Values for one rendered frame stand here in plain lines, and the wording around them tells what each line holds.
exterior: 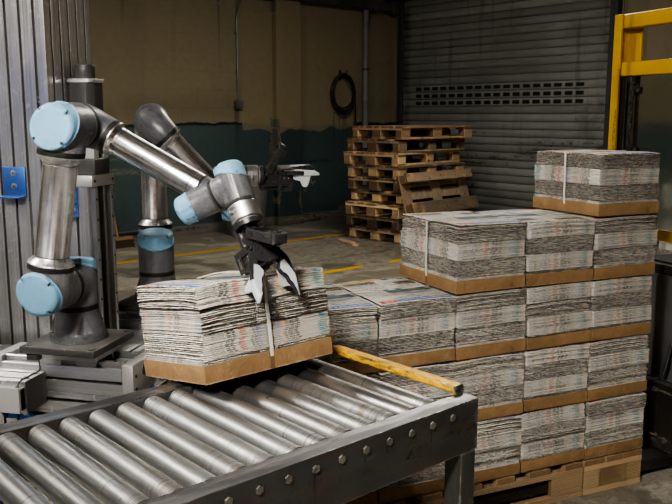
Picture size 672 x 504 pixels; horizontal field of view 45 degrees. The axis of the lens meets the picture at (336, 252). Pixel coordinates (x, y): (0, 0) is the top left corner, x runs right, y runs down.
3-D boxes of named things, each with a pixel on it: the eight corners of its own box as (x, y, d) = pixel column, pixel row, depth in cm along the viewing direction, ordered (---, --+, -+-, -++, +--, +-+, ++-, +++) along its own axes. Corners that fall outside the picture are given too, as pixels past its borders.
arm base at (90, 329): (38, 343, 219) (36, 307, 217) (69, 329, 233) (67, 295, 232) (88, 347, 215) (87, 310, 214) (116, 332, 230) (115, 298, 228)
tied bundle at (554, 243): (467, 269, 317) (468, 211, 313) (529, 264, 328) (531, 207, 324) (526, 288, 282) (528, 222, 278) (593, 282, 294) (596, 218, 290)
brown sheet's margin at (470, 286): (398, 274, 303) (398, 263, 303) (463, 268, 316) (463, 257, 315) (455, 294, 270) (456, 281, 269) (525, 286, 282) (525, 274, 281)
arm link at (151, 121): (151, 95, 256) (257, 206, 269) (151, 95, 267) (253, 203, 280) (124, 120, 256) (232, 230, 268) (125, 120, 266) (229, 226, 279)
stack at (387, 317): (258, 511, 296) (254, 288, 282) (521, 457, 342) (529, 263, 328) (296, 564, 261) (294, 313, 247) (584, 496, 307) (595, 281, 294)
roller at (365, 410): (268, 386, 207) (275, 367, 208) (400, 441, 173) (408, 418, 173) (253, 382, 204) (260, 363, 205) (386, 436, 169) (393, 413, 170)
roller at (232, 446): (159, 412, 187) (158, 391, 186) (285, 480, 152) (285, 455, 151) (140, 417, 184) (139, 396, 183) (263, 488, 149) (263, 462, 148)
